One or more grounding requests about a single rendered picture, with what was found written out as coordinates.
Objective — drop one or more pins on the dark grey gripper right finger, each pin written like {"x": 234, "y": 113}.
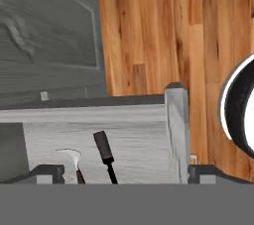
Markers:
{"x": 202, "y": 171}

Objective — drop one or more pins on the grey drawer front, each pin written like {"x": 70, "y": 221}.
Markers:
{"x": 178, "y": 126}

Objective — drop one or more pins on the silver curved utensil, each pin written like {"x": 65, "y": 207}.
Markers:
{"x": 75, "y": 159}

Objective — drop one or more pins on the open grey drawer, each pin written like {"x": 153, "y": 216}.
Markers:
{"x": 132, "y": 143}

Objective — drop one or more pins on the small silver cupboard knob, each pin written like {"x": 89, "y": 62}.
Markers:
{"x": 44, "y": 96}

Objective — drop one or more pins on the black and white round object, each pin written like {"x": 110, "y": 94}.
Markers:
{"x": 236, "y": 110}

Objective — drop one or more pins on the grey cupboard door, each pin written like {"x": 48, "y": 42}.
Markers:
{"x": 49, "y": 37}

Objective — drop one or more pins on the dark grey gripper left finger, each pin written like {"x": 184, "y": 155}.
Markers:
{"x": 49, "y": 172}

